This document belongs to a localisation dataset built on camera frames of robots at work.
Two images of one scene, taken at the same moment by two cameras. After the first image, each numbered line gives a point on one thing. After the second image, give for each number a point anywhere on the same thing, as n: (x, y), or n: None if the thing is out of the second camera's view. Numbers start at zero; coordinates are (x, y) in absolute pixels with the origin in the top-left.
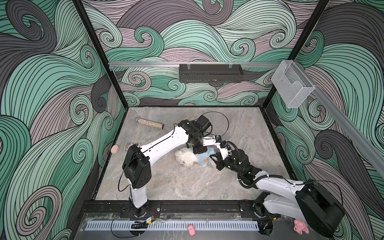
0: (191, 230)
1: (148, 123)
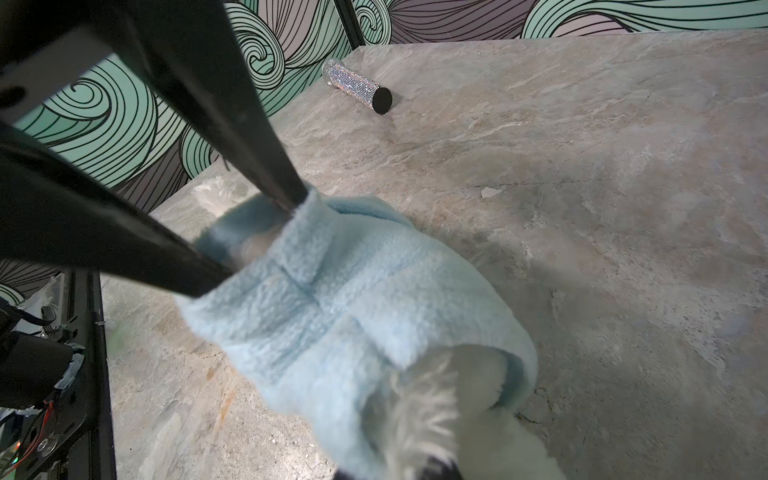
0: None
1: (337, 75)
